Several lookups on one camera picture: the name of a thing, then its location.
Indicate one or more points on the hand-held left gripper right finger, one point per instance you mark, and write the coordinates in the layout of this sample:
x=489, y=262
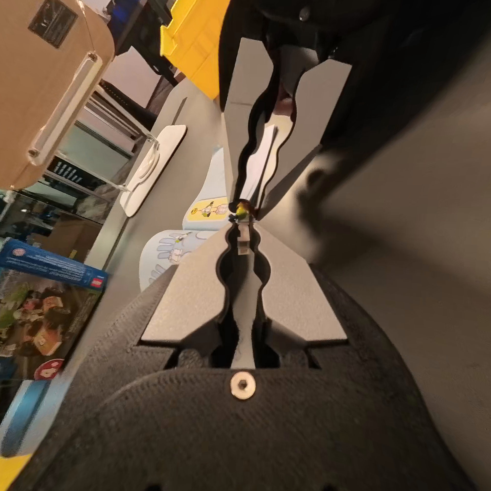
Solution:
x=303, y=303

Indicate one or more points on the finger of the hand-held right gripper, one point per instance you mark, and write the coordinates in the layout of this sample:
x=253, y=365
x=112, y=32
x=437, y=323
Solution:
x=318, y=99
x=245, y=84

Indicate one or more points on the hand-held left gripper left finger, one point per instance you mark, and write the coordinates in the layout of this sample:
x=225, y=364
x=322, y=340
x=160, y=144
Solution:
x=188, y=303

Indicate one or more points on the yellow plastic bin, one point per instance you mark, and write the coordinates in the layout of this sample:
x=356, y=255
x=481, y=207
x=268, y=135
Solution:
x=195, y=50
x=9, y=475

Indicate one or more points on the white lego minifigure legs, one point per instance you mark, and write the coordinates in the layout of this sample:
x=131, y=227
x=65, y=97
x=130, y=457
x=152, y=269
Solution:
x=243, y=238

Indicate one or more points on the white lego minifigure torso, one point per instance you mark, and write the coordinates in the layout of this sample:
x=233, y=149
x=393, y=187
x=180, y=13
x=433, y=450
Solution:
x=241, y=219

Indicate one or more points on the lego instruction booklet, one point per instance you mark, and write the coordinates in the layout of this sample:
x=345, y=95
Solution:
x=214, y=184

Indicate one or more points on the blue lego box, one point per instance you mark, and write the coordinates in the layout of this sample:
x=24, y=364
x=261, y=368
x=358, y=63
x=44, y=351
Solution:
x=46, y=307

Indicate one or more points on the person's right forearm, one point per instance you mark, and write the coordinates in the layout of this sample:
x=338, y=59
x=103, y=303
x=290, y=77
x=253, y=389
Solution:
x=402, y=57

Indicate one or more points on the person's right hand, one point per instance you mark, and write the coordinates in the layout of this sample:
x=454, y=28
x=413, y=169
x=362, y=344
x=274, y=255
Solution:
x=285, y=102

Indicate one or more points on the white low cabinet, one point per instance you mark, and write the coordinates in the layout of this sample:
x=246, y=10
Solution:
x=130, y=73

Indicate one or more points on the pile of cardboard boxes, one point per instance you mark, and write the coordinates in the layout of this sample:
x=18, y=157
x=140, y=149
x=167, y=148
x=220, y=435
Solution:
x=73, y=239

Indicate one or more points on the black tool cabinet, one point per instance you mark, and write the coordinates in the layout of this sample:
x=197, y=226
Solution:
x=69, y=173

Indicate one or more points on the wooden book stand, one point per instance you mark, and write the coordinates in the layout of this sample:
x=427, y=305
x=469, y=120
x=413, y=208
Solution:
x=50, y=76

